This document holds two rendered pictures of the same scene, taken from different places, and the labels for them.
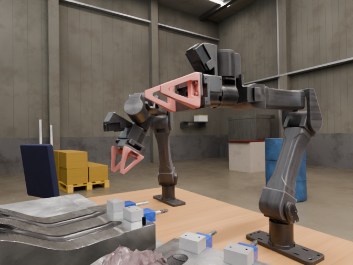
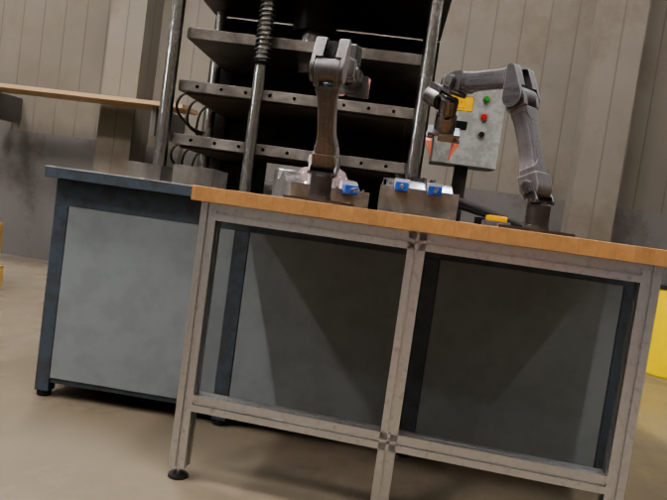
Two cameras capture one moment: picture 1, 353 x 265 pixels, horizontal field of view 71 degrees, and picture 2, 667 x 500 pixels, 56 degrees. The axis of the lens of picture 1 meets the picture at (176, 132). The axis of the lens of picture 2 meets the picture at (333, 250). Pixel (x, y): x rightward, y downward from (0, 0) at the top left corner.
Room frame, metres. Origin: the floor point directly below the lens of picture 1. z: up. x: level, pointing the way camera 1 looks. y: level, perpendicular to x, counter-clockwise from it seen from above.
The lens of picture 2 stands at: (1.95, -1.58, 0.78)
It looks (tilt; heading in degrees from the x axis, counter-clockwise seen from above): 4 degrees down; 132
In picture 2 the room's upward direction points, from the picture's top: 8 degrees clockwise
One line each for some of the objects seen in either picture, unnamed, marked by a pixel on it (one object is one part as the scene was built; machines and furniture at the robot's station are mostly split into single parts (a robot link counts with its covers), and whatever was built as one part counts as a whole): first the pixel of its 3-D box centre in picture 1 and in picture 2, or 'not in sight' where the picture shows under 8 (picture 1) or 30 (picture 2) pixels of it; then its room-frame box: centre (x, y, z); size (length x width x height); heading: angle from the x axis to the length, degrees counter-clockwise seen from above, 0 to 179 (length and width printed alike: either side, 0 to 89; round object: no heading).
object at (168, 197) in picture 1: (168, 192); (537, 217); (1.19, 0.04, 0.84); 0.20 x 0.07 x 0.08; 33
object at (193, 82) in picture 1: (177, 91); not in sight; (0.48, 0.00, 1.20); 0.09 x 0.07 x 0.07; 123
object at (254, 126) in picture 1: (250, 139); not in sight; (9.72, -2.90, 0.91); 1.42 x 1.09 x 1.83; 33
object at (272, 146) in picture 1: (284, 167); not in sight; (4.33, -1.88, 0.52); 0.67 x 0.67 x 1.04
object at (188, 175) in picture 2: not in sight; (200, 178); (-0.05, -0.18, 0.84); 0.20 x 0.15 x 0.07; 128
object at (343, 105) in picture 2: not in sight; (305, 112); (-0.46, 0.70, 1.27); 1.10 x 0.74 x 0.05; 38
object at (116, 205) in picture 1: (130, 206); (435, 190); (0.78, 0.15, 0.89); 0.13 x 0.05 x 0.05; 128
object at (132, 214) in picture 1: (148, 214); (401, 187); (0.70, 0.08, 0.89); 0.13 x 0.05 x 0.05; 127
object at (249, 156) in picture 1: (266, 153); not in sight; (8.21, -2.94, 0.45); 2.66 x 0.85 x 0.91; 123
